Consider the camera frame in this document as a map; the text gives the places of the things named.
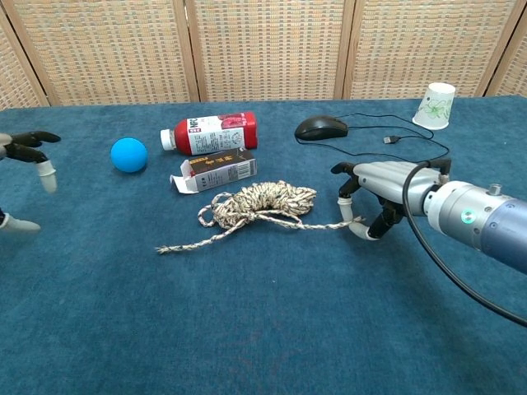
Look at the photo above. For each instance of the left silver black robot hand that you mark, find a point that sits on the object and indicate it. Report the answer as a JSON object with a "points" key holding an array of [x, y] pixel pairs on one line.
{"points": [[24, 150]]}

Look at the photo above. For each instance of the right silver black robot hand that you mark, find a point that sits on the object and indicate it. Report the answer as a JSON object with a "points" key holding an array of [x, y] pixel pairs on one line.
{"points": [[387, 179]]}

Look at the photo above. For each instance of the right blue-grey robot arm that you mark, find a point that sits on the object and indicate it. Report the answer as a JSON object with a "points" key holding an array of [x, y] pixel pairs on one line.
{"points": [[486, 214]]}

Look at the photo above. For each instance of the white floral paper cup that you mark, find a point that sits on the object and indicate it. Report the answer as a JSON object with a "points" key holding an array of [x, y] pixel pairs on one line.
{"points": [[434, 107]]}

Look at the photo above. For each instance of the blue foam ball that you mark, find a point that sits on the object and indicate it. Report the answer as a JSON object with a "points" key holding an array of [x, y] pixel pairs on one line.
{"points": [[129, 155]]}

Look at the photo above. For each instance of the woven bamboo folding screen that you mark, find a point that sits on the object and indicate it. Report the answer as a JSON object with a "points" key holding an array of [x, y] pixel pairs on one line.
{"points": [[267, 49]]}

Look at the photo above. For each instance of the red juice bottle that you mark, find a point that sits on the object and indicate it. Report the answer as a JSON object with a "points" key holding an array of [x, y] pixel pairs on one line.
{"points": [[214, 133]]}

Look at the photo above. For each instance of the blue felt table mat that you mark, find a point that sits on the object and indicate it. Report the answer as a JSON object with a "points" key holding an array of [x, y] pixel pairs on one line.
{"points": [[247, 321]]}

